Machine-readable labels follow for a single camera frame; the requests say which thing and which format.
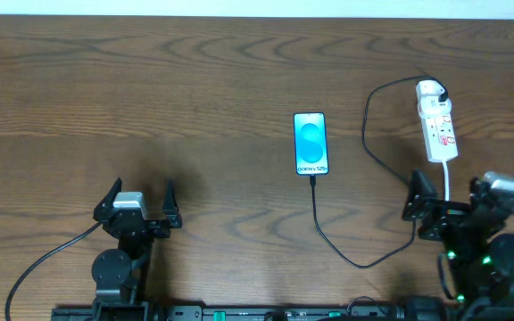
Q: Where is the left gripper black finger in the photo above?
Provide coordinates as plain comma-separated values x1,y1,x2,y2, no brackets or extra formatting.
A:
93,177,122,222
162,180,183,228

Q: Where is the blue Galaxy smartphone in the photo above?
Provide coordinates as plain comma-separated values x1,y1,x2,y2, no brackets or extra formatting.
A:
293,112,329,176

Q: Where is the white power strip socket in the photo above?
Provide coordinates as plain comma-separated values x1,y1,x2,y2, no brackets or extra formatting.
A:
416,79,459,163

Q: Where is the white power strip cord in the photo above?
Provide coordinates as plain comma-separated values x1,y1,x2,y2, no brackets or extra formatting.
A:
442,160,452,202

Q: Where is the black charger cable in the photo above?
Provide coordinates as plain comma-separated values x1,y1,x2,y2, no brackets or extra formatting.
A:
309,73,450,270

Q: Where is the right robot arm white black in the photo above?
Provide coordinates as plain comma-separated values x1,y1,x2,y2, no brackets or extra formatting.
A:
402,169,514,320

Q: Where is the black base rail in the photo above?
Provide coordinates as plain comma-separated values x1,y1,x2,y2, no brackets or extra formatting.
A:
50,305,406,321

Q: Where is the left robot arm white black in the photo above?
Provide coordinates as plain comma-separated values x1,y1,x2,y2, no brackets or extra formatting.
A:
91,179,183,320

